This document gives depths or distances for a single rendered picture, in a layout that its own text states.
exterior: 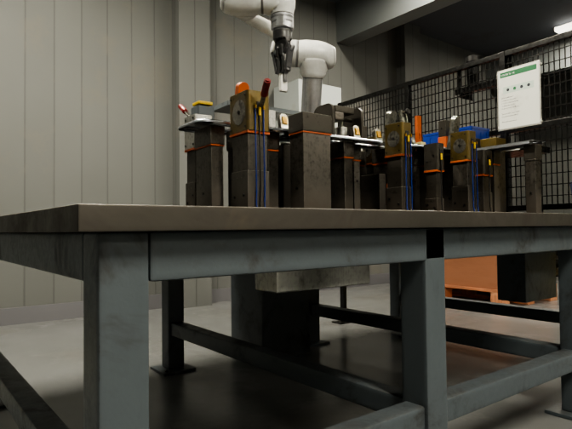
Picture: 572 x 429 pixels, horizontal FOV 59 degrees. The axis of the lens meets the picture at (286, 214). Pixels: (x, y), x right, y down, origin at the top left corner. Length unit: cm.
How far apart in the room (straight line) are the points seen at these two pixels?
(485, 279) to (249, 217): 378
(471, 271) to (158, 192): 274
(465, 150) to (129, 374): 165
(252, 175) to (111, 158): 297
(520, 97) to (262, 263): 208
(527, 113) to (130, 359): 232
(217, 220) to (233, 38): 436
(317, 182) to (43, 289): 293
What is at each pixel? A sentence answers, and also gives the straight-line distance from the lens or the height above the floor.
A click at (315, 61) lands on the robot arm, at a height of 148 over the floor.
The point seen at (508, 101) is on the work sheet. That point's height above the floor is 129.
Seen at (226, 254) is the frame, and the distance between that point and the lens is 90.
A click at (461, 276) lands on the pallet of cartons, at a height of 23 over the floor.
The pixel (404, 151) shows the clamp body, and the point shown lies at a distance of 191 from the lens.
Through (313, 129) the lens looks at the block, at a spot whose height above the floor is 98.
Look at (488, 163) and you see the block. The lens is 229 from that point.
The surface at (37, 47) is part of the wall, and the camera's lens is 439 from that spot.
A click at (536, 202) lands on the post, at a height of 76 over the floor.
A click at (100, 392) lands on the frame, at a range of 84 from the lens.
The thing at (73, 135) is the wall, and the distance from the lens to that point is 430.
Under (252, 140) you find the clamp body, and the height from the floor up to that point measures 92.
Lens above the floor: 66
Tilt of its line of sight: 2 degrees up
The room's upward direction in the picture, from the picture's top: 1 degrees counter-clockwise
